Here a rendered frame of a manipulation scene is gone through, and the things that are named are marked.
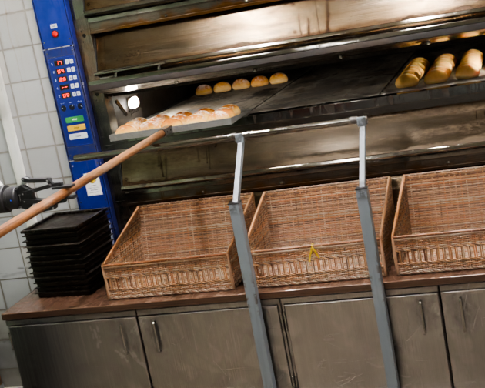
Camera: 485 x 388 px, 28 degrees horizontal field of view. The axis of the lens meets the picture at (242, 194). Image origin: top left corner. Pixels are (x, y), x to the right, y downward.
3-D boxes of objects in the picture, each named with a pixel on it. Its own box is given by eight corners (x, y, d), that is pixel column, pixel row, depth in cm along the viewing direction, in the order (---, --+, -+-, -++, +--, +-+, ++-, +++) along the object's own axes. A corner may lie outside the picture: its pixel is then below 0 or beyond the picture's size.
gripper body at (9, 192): (11, 182, 318) (36, 179, 316) (17, 207, 320) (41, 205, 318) (0, 188, 311) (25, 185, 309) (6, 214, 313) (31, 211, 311)
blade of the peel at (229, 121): (232, 124, 395) (230, 117, 394) (110, 142, 411) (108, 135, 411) (253, 108, 428) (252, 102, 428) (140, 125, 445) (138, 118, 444)
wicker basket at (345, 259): (272, 251, 420) (262, 190, 414) (402, 238, 404) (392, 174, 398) (245, 290, 375) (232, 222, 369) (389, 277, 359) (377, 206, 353)
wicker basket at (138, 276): (148, 262, 439) (136, 204, 433) (266, 251, 422) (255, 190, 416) (105, 301, 394) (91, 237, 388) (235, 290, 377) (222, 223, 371)
